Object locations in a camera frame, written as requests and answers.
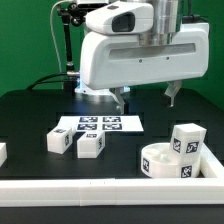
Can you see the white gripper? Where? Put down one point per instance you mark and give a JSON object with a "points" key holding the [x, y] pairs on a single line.
{"points": [[133, 43]]}

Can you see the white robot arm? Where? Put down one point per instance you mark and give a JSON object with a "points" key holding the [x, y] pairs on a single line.
{"points": [[137, 42]]}

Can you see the white marker sheet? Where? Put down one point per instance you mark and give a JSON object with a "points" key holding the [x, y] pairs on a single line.
{"points": [[105, 123]]}

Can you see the white U-shaped fence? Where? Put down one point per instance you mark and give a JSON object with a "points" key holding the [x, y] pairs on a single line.
{"points": [[209, 189]]}

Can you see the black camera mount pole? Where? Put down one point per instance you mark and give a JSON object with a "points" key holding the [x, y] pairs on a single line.
{"points": [[70, 15]]}

